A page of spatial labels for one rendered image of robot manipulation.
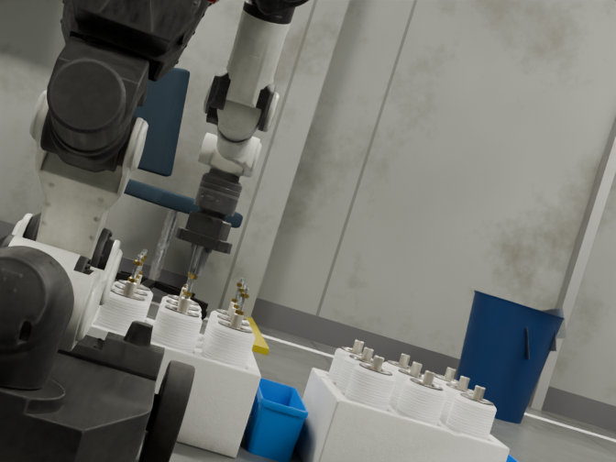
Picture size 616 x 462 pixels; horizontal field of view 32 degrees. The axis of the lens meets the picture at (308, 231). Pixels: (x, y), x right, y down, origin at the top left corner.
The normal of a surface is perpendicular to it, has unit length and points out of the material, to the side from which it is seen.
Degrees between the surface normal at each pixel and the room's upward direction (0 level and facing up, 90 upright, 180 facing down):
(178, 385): 43
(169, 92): 98
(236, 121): 121
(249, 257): 90
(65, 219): 128
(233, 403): 90
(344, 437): 90
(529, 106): 90
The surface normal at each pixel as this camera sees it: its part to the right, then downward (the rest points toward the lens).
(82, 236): -0.10, 0.62
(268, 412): 0.09, 0.07
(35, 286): 0.43, -0.30
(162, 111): -0.78, -0.10
